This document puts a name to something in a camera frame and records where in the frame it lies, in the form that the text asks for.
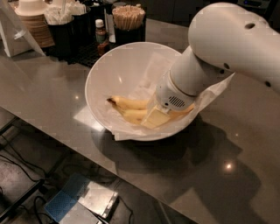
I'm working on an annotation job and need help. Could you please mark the black condiment tray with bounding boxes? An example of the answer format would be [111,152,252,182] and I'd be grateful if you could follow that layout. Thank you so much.
[44,42,100,68]

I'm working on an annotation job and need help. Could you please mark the white cup lids stack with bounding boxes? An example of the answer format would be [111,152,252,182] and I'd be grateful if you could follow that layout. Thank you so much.
[15,0,47,16]

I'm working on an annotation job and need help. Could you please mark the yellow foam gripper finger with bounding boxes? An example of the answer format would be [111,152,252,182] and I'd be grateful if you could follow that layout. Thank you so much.
[141,105,171,129]

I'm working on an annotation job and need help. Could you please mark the yellow banana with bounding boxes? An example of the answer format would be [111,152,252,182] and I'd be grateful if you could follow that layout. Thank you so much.
[107,95,148,110]
[112,104,194,125]

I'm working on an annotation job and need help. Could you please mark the wooden stir sticks bundle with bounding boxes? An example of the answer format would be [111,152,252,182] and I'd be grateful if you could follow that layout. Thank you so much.
[112,5,145,31]

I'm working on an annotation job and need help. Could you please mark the white bowl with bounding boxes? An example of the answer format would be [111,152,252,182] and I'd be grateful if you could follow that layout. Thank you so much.
[85,42,201,141]

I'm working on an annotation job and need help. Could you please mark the small brown sauce bottle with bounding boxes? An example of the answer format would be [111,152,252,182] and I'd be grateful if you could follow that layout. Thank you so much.
[95,19,109,56]

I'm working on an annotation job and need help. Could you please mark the blue perforated box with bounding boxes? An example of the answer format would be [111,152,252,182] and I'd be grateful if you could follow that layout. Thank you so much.
[45,173,90,222]

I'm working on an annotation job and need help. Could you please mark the black floor cable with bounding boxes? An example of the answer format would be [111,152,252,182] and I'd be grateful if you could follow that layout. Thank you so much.
[0,134,47,182]

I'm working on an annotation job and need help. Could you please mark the black cup with packets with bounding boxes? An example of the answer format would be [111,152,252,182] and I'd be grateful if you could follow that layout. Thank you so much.
[48,21,77,59]

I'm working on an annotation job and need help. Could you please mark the white paper liner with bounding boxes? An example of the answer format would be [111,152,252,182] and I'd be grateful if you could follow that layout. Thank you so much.
[108,51,235,142]

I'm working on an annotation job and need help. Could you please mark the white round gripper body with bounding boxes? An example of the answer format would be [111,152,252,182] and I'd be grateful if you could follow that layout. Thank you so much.
[155,71,195,111]

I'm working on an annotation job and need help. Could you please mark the black stir stick holder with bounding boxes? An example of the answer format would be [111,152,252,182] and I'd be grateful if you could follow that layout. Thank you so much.
[114,24,145,45]

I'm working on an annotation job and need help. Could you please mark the silver metal box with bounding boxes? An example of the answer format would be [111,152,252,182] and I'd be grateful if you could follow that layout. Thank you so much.
[78,181,118,219]

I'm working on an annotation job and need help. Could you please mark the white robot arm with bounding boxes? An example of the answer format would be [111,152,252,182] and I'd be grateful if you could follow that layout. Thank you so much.
[141,3,280,129]

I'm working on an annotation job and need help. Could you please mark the black container with napkins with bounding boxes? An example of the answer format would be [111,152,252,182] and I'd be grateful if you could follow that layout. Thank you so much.
[66,0,91,46]

